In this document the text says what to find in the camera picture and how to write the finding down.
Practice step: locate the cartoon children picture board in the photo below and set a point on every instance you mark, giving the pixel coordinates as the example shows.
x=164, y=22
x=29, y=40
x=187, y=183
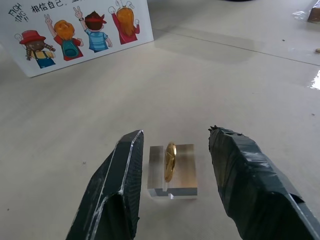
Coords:
x=75, y=32

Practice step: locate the gold coin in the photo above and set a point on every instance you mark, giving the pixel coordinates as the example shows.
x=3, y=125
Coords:
x=170, y=161

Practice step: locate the clear plastic wrap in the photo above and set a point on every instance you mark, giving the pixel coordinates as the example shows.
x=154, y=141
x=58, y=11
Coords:
x=301, y=15

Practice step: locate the brown wooden block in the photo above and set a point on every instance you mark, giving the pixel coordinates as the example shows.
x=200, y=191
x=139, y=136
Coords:
x=314, y=15

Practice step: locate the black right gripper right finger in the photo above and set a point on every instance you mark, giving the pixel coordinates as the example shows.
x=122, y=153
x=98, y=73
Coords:
x=252, y=185

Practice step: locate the clear acrylic coin stand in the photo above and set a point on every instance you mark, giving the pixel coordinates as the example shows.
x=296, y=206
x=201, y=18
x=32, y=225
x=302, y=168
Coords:
x=175, y=175

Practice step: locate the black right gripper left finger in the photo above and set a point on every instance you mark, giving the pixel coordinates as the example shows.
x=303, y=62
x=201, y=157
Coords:
x=112, y=190

